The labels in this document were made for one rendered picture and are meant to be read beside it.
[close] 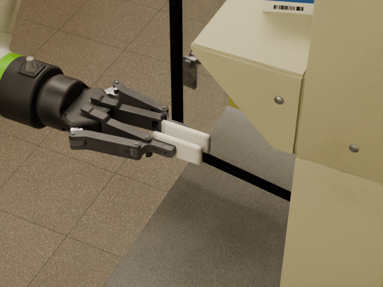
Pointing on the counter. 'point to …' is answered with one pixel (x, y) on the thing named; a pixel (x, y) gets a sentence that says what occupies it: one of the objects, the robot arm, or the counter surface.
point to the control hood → (259, 65)
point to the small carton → (289, 6)
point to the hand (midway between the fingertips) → (182, 142)
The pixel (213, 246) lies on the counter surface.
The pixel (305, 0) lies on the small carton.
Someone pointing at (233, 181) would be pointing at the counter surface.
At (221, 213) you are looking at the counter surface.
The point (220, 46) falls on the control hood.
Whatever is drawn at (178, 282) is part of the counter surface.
